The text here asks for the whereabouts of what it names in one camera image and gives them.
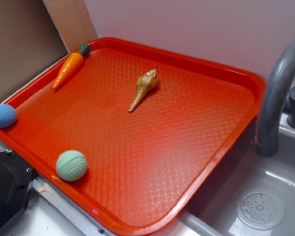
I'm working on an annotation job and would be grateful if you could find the red plastic tray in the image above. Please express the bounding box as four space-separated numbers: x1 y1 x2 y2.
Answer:
0 38 265 236

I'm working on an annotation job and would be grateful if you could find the brown cardboard panel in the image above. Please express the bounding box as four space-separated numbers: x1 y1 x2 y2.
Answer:
0 0 67 103

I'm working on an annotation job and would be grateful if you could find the tan conch seashell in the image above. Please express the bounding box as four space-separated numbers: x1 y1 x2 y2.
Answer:
128 69 159 112

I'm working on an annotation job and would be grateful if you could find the orange toy carrot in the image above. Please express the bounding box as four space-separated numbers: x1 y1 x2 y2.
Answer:
52 43 90 89

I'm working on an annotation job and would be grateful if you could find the grey toy sink basin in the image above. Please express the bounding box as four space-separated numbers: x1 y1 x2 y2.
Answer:
179 112 295 236

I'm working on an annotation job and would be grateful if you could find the green dimpled ball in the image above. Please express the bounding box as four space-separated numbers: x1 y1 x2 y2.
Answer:
56 150 88 182

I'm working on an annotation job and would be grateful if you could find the blue dimpled ball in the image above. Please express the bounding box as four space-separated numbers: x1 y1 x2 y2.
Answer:
0 104 17 129

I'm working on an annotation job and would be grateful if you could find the round sink drain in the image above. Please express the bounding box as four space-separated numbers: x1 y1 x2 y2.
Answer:
236 188 286 231

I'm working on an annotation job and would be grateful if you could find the grey curved faucet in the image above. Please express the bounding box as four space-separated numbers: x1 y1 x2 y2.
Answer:
255 41 295 157

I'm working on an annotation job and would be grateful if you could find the black box with screws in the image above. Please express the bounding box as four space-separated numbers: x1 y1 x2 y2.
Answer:
0 150 36 233

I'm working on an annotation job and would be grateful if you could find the wooden board strip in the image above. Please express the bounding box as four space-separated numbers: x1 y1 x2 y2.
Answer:
43 0 98 53

